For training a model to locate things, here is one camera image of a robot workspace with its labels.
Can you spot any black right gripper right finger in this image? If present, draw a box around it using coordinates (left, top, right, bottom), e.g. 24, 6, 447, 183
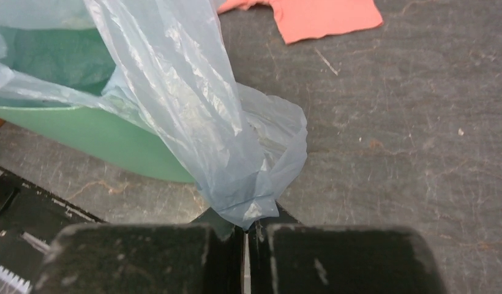
248, 207, 448, 293

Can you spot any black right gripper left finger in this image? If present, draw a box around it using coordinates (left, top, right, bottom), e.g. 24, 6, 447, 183
32, 209, 244, 293

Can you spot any translucent blue trash bag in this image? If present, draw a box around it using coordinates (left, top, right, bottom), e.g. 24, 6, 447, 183
0, 1, 307, 229

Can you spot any green trash bin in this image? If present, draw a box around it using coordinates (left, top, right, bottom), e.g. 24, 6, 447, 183
0, 26, 193, 183

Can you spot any pink cloth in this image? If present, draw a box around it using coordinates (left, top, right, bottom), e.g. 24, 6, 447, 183
215, 0, 383, 45

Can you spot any white cable duct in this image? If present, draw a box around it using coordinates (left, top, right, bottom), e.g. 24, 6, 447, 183
0, 265, 31, 293

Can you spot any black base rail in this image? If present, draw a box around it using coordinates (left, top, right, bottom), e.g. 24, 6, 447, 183
0, 167, 102, 284

